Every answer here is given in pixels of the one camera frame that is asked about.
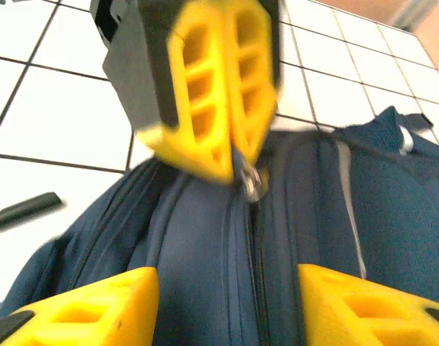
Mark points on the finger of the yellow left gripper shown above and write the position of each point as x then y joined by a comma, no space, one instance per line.
201,144
251,72

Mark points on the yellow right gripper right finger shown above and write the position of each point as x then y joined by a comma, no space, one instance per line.
367,313

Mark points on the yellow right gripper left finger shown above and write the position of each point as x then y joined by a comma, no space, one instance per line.
96,310

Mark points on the navy blue backpack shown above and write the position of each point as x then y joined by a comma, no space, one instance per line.
204,252

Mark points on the black pen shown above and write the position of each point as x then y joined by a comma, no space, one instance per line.
24,210

